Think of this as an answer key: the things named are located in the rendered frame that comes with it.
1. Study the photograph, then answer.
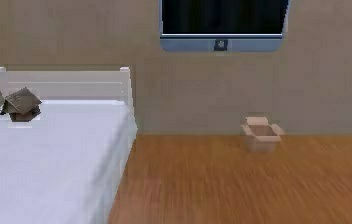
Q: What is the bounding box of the open cardboard box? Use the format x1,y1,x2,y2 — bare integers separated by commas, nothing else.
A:
240,116,285,154

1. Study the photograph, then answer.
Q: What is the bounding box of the white bed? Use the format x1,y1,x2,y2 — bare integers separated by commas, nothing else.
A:
0,66,139,224

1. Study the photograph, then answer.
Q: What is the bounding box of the brown crumpled pillow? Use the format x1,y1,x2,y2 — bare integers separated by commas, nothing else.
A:
0,87,43,123

